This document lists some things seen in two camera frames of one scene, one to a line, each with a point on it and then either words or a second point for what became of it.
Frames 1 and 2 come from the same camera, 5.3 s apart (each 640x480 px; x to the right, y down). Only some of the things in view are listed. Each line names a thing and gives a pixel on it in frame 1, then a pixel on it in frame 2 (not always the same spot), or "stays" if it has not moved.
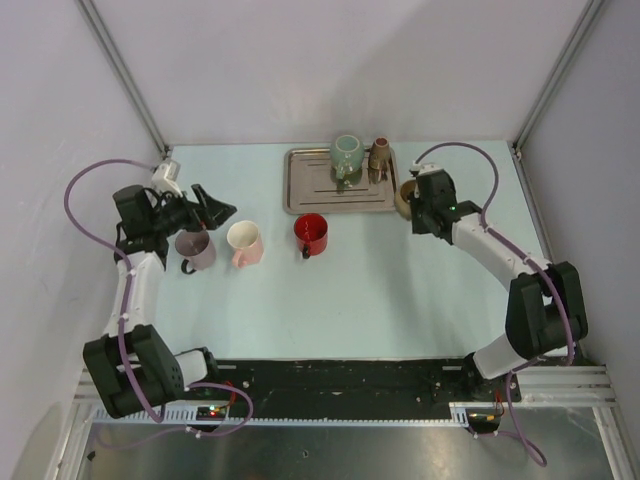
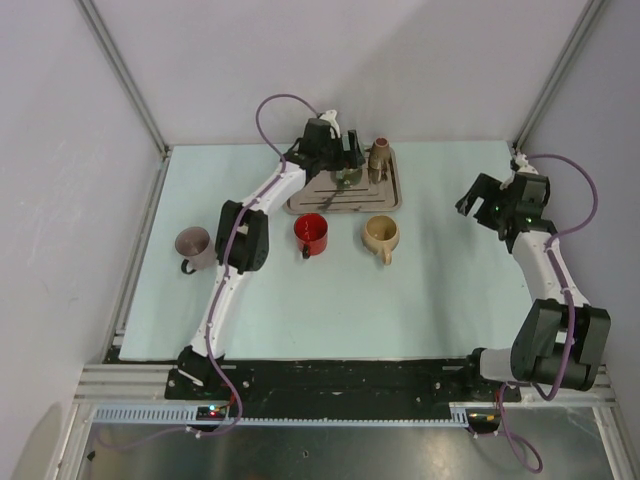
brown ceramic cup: x=379 y=159 stays
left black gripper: x=218 y=213 → x=339 y=163
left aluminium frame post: x=92 y=16 stays
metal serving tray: x=311 y=186 stays
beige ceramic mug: x=402 y=198 → x=380 y=236
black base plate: x=357 y=383 stays
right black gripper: x=416 y=226 → x=487 y=188
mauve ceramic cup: x=196 y=246 stays
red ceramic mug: x=311 y=234 stays
